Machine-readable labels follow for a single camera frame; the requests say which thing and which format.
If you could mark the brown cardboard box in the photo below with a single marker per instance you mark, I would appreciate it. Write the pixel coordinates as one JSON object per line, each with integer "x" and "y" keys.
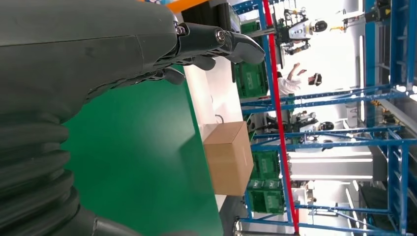
{"x": 228, "y": 156}

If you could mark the green table board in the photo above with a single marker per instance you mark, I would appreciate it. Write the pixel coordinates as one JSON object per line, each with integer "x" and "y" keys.
{"x": 137, "y": 146}

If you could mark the person with headset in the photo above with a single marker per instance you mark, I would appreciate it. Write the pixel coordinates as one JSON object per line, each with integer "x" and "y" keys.
{"x": 288, "y": 85}

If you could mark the tall blue metal rack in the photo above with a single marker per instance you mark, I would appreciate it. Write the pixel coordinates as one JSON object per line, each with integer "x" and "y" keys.
{"x": 369, "y": 49}

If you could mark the white table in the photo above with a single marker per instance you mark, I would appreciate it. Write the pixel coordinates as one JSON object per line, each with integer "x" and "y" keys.
{"x": 221, "y": 97}

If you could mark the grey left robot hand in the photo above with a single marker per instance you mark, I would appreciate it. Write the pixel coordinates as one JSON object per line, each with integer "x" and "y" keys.
{"x": 81, "y": 49}

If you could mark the background humanoid robot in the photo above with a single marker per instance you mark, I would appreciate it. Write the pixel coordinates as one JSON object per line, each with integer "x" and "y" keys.
{"x": 308, "y": 125}
{"x": 298, "y": 31}

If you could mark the green plastic crate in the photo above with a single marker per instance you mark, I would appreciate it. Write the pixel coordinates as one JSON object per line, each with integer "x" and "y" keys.
{"x": 265, "y": 202}
{"x": 251, "y": 79}

